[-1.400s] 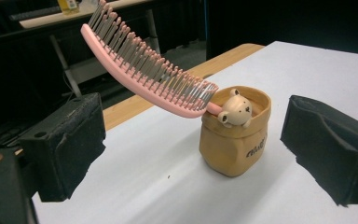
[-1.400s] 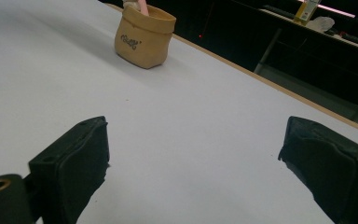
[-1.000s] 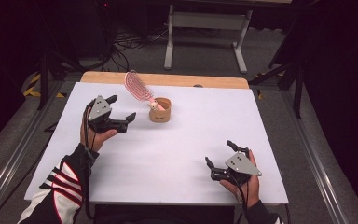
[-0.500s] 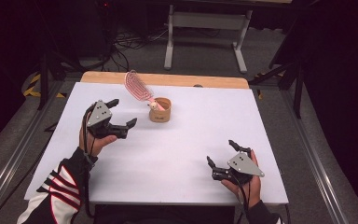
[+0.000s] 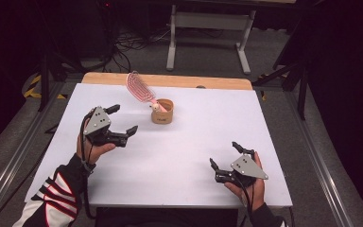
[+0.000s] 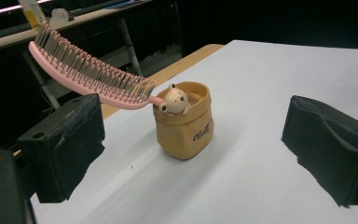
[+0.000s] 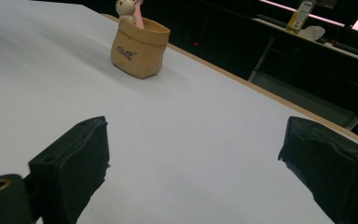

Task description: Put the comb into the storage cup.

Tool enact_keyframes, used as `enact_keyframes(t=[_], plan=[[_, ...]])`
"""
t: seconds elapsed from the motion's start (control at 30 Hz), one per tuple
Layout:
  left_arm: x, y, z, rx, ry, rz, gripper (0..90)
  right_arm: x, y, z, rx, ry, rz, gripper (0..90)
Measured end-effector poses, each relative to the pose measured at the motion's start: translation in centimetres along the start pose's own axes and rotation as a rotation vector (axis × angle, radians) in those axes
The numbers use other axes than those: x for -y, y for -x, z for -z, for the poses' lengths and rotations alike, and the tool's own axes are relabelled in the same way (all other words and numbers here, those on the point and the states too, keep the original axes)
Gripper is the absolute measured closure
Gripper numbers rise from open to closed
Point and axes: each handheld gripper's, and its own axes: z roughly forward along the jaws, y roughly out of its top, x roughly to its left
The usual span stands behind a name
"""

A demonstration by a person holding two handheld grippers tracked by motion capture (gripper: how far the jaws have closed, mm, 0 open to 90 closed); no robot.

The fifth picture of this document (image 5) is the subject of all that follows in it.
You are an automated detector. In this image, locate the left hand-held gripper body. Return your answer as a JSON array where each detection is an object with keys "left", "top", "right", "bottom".
[{"left": 81, "top": 106, "right": 130, "bottom": 148}]

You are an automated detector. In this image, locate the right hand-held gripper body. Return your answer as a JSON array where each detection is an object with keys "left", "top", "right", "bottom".
[{"left": 214, "top": 147, "right": 269, "bottom": 189}]

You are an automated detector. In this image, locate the pink hairbrush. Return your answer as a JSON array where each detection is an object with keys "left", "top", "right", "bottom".
[{"left": 126, "top": 70, "right": 168, "bottom": 114}]

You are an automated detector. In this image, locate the tan round holder cup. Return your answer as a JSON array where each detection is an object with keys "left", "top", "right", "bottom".
[{"left": 149, "top": 97, "right": 175, "bottom": 125}]

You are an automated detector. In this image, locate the person's right hand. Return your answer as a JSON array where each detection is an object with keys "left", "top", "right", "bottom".
[{"left": 223, "top": 151, "right": 267, "bottom": 212}]

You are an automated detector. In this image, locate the person's left hand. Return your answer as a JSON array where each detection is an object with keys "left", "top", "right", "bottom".
[{"left": 76, "top": 125, "right": 117, "bottom": 166}]

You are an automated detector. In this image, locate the yellow black hazard tape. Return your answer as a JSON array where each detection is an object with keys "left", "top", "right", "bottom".
[
  {"left": 257, "top": 73, "right": 290, "bottom": 102},
  {"left": 23, "top": 73, "right": 68, "bottom": 100}
]

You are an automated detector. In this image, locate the black metal stand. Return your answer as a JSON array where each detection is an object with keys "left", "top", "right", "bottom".
[
  {"left": 37, "top": 51, "right": 88, "bottom": 113},
  {"left": 252, "top": 60, "right": 310, "bottom": 121}
]

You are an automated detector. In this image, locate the person's dark lap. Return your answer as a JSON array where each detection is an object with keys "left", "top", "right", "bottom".
[{"left": 94, "top": 206, "right": 240, "bottom": 227}]

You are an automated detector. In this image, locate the wooden table edge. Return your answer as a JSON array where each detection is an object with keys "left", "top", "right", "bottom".
[{"left": 81, "top": 71, "right": 254, "bottom": 92}]

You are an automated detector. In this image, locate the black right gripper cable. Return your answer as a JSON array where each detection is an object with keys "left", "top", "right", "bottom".
[{"left": 238, "top": 176, "right": 255, "bottom": 216}]

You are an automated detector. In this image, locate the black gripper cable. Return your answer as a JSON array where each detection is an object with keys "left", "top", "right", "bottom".
[
  {"left": 238, "top": 176, "right": 255, "bottom": 216},
  {"left": 79, "top": 108, "right": 98, "bottom": 220}
]

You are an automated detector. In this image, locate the tangle of black floor cables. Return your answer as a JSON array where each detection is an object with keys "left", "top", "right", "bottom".
[{"left": 105, "top": 26, "right": 225, "bottom": 74}]

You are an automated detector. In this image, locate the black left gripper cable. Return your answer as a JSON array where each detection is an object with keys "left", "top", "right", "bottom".
[{"left": 79, "top": 108, "right": 98, "bottom": 220}]

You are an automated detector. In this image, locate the aluminium floor rail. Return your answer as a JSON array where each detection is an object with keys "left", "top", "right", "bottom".
[
  {"left": 284, "top": 90, "right": 357, "bottom": 227},
  {"left": 0, "top": 80, "right": 68, "bottom": 227}
]

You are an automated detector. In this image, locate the grey metal stand frame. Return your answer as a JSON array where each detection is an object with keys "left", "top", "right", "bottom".
[{"left": 165, "top": 4, "right": 257, "bottom": 76}]

